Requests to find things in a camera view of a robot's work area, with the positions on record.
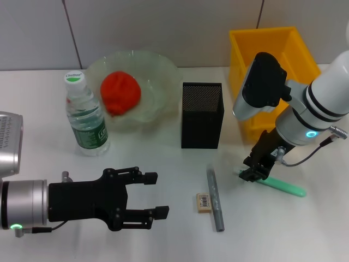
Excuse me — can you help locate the right gripper cable with plugs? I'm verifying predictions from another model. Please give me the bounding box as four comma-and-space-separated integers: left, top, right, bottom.
275, 125, 341, 167

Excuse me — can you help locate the mint green pen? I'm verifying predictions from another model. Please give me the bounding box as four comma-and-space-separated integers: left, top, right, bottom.
233, 168, 308, 198

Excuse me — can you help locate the gripper cable with plugs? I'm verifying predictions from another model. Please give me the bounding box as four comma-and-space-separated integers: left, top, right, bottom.
275, 125, 341, 167
13, 170, 74, 239

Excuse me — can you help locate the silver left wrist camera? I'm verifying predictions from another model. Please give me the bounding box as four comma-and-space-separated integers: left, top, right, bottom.
0, 111, 24, 178

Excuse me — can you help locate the grey pen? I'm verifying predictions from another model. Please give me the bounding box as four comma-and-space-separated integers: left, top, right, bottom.
206, 168, 226, 233

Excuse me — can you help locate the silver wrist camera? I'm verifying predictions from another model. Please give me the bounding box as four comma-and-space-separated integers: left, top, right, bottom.
0, 111, 24, 178
232, 51, 292, 121

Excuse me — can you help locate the wavy clear glass fruit plate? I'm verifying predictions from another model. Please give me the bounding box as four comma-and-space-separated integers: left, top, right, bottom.
86, 49, 184, 134

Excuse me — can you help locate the beige eraser with barcode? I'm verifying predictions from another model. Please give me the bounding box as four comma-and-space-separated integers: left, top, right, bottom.
196, 193, 213, 213

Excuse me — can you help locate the left gripper cable with plugs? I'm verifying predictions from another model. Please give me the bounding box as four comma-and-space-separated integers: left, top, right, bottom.
13, 170, 74, 239

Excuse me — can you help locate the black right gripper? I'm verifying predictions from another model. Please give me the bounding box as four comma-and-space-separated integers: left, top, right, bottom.
239, 129, 294, 181

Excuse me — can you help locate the yellow plastic bin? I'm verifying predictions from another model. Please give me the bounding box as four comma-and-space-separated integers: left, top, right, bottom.
228, 26, 322, 144

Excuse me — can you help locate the black mesh pen holder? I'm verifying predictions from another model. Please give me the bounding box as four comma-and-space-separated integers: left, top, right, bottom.
180, 82, 225, 150

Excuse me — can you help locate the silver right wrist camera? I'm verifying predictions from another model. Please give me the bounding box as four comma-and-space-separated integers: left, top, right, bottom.
232, 51, 292, 121

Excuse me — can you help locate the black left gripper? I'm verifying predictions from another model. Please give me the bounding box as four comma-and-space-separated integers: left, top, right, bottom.
47, 165, 170, 232

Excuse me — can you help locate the clear water bottle green label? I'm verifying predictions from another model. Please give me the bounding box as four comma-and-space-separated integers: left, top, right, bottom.
64, 70, 111, 157

